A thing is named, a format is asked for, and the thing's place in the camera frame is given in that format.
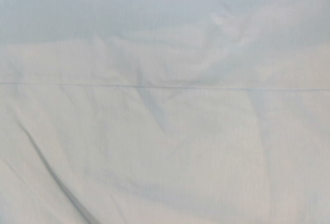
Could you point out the light blue bed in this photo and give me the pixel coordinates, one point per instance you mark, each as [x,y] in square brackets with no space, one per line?
[165,121]

